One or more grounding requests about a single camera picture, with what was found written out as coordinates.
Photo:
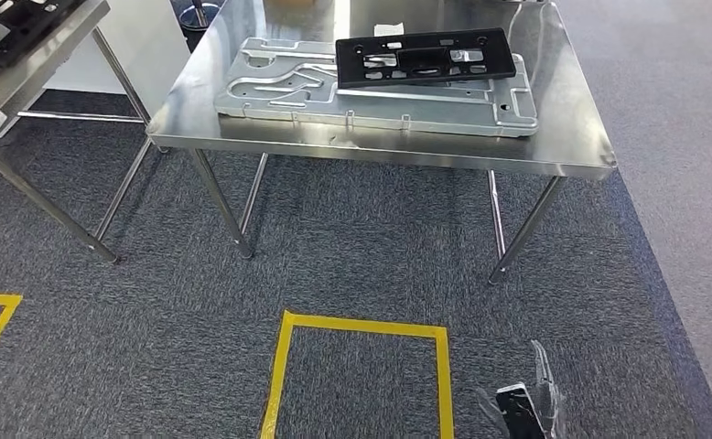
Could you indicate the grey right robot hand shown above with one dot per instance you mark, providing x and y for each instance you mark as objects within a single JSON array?
[{"x": 553, "y": 412}]

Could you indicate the black plastic bracket panel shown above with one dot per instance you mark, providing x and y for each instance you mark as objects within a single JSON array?
[
  {"x": 501, "y": 60},
  {"x": 22, "y": 30}
]

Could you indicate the steel workbench table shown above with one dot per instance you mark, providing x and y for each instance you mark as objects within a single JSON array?
[{"x": 562, "y": 121}]

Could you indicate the stamped grey metal plate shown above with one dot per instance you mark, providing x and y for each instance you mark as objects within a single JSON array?
[{"x": 422, "y": 112}]

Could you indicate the white paper sheet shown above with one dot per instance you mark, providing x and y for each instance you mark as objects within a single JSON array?
[{"x": 389, "y": 29}]

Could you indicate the chrome base barrier stanchion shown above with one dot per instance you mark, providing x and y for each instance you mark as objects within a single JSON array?
[{"x": 201, "y": 15}]

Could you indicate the white partition box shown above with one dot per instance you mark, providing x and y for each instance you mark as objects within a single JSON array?
[{"x": 144, "y": 42}]

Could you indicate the steel side table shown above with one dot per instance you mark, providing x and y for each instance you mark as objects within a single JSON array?
[{"x": 28, "y": 79}]

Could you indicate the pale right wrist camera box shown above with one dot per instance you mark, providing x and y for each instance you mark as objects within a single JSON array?
[{"x": 519, "y": 415}]

